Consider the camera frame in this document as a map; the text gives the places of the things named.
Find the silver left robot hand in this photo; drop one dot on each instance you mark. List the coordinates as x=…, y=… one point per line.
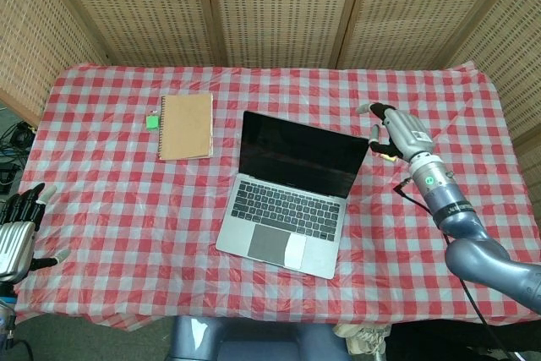
x=17, y=234

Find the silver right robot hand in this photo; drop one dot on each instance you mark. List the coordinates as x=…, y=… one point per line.
x=405, y=133

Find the silver laptop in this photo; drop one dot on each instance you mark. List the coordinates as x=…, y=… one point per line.
x=291, y=196

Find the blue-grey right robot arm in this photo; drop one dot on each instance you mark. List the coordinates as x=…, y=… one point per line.
x=469, y=230

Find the red checkered tablecloth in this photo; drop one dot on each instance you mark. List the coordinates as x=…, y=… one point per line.
x=270, y=192

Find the green eraser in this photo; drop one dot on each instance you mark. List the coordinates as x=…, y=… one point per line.
x=152, y=122

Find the woven bamboo folding screen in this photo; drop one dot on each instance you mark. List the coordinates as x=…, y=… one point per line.
x=270, y=10

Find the brown spiral notebook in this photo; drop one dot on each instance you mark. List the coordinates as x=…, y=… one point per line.
x=186, y=127

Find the beige crumpled cloth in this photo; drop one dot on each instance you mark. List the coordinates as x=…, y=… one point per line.
x=363, y=335

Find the blue-grey robot torso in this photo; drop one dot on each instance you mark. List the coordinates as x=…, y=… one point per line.
x=258, y=340

